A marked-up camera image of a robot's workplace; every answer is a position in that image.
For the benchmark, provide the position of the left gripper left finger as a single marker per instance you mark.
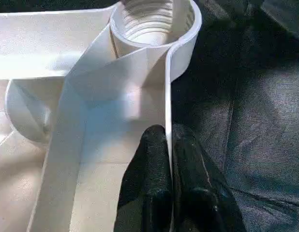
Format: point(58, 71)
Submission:
point(147, 181)

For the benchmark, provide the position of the black plastic mat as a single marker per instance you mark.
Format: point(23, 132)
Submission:
point(260, 120)

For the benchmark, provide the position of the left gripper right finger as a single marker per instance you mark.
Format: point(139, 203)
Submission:
point(200, 198)

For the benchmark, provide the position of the white plastic table top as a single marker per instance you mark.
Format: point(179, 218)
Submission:
point(43, 48)

